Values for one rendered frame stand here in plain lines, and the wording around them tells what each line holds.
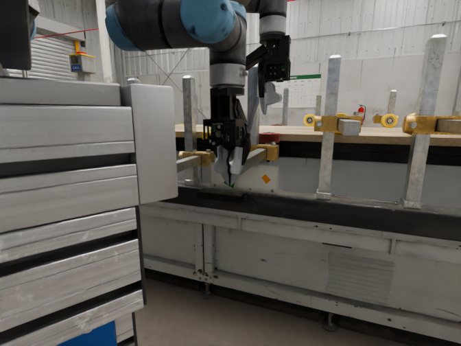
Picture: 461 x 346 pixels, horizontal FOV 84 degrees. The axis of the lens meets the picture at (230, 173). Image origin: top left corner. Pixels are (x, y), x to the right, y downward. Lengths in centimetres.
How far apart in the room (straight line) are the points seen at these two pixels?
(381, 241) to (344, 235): 11
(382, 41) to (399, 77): 101
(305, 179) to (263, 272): 53
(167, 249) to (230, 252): 39
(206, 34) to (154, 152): 27
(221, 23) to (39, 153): 32
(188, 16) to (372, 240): 85
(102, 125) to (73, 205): 6
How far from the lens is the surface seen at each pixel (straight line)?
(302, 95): 813
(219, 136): 53
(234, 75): 54
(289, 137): 105
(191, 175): 102
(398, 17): 844
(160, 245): 158
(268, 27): 80
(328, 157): 88
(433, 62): 92
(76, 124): 19
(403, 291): 138
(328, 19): 848
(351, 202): 91
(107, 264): 22
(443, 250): 105
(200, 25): 44
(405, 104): 818
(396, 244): 101
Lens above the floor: 97
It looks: 13 degrees down
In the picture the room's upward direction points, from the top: straight up
